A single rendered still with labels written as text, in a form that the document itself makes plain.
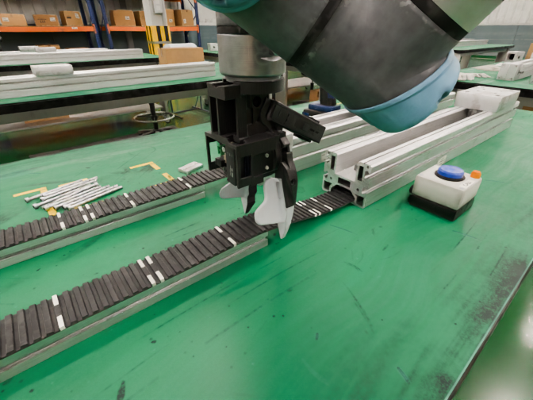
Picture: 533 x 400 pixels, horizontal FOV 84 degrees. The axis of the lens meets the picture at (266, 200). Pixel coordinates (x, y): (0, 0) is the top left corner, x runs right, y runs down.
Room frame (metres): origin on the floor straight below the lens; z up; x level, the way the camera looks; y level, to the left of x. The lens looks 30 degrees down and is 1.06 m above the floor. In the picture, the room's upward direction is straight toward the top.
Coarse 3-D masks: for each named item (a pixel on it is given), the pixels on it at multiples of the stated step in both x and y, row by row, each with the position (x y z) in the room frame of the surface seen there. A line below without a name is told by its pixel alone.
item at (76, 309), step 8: (72, 288) 0.24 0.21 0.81; (80, 288) 0.24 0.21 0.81; (64, 296) 0.22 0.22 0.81; (72, 296) 0.23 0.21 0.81; (80, 296) 0.22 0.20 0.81; (64, 304) 0.22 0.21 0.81; (72, 304) 0.22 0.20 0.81; (80, 304) 0.21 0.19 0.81; (72, 312) 0.20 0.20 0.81; (80, 312) 0.20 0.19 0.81; (88, 312) 0.21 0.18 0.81; (72, 320) 0.19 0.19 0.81; (80, 320) 0.20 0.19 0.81
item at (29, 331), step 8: (24, 312) 0.20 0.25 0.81; (32, 312) 0.20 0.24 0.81; (16, 320) 0.20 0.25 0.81; (24, 320) 0.19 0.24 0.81; (32, 320) 0.19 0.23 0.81; (40, 320) 0.20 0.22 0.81; (16, 328) 0.19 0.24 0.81; (24, 328) 0.19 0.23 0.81; (32, 328) 0.19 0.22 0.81; (40, 328) 0.19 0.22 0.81; (24, 336) 0.18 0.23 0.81; (32, 336) 0.18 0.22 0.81; (40, 336) 0.18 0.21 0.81; (24, 344) 0.17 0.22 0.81; (32, 344) 0.17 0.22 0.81
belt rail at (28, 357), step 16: (256, 240) 0.34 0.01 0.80; (224, 256) 0.31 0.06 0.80; (240, 256) 0.32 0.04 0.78; (192, 272) 0.28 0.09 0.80; (208, 272) 0.29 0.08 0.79; (160, 288) 0.25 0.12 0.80; (176, 288) 0.26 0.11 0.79; (128, 304) 0.23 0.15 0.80; (144, 304) 0.24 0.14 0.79; (96, 320) 0.21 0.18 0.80; (112, 320) 0.22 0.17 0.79; (64, 336) 0.19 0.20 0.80; (80, 336) 0.20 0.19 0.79; (16, 352) 0.17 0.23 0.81; (32, 352) 0.18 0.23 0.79; (48, 352) 0.18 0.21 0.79; (0, 368) 0.16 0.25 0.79; (16, 368) 0.16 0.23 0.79
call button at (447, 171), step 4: (440, 168) 0.47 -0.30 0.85; (444, 168) 0.47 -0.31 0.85; (448, 168) 0.47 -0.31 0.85; (452, 168) 0.47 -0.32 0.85; (456, 168) 0.47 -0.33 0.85; (460, 168) 0.47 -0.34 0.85; (440, 172) 0.47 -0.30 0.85; (444, 172) 0.46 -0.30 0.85; (448, 172) 0.46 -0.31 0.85; (452, 172) 0.46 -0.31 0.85; (456, 172) 0.46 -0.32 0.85; (460, 172) 0.46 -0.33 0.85; (464, 172) 0.46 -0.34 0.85; (448, 176) 0.45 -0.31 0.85; (452, 176) 0.45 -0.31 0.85; (456, 176) 0.45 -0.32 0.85; (460, 176) 0.45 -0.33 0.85
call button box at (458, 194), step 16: (416, 176) 0.48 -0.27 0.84; (432, 176) 0.47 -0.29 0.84; (464, 176) 0.46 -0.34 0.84; (416, 192) 0.47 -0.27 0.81; (432, 192) 0.45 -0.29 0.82; (448, 192) 0.43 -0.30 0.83; (464, 192) 0.42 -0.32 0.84; (432, 208) 0.44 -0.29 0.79; (448, 208) 0.43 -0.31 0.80; (464, 208) 0.44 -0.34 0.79
